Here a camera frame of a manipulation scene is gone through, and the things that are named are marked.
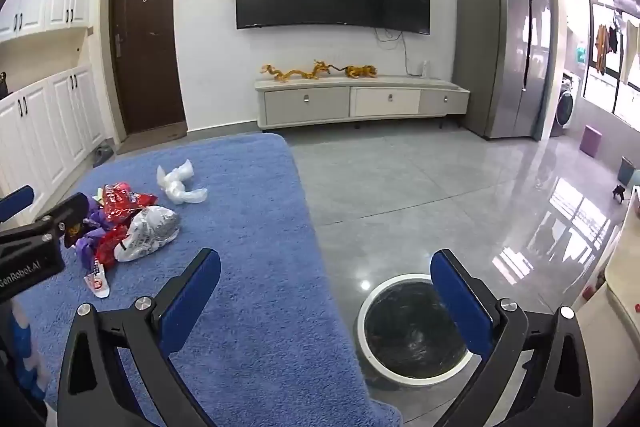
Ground white hanging garment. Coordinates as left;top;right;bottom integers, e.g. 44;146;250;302
620;19;640;85

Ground white printed plastic bag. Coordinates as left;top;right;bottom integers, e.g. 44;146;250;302
114;206;181;263

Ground white round bin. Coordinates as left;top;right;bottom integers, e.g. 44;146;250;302
356;273;481;385

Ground dark brown door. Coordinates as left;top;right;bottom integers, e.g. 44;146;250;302
107;0;188;135

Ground small white red packet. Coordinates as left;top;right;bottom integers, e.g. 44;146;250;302
85;259;111;299

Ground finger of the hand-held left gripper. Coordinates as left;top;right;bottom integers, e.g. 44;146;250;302
0;193;93;249
0;186;35;224

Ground grey refrigerator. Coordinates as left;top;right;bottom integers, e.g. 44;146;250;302
454;0;553;142

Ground blue fluffy mat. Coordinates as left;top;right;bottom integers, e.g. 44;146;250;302
0;133;403;427

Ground purple stool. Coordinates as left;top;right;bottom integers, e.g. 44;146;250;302
580;124;607;158

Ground white base cabinets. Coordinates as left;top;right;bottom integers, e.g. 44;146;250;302
0;64;108;228

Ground white TV cabinet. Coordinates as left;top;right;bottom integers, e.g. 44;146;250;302
254;74;471;130

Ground crumpled clear plastic bag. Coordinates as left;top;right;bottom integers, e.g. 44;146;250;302
156;159;209;206

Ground purple snack wrapper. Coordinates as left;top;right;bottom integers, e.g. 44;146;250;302
75;194;118;270

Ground red snack wrapper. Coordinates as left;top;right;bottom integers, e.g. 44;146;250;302
95;224;132;264
100;184;158;228

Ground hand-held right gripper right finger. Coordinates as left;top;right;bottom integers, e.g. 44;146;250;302
430;249;596;427

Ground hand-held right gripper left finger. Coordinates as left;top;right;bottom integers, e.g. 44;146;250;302
56;248;222;427

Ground golden dragon ornament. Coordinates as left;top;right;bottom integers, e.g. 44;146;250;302
261;59;346;84

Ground cream side table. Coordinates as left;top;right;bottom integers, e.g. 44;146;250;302
570;192;640;427

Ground teal box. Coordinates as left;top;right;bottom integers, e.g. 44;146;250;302
617;156;640;192

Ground black television cable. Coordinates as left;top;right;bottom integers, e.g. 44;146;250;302
375;27;423;78

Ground orange hanging garment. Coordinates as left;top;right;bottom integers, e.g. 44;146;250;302
594;24;621;75

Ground white washing machine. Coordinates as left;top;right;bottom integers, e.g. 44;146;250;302
550;74;581;138

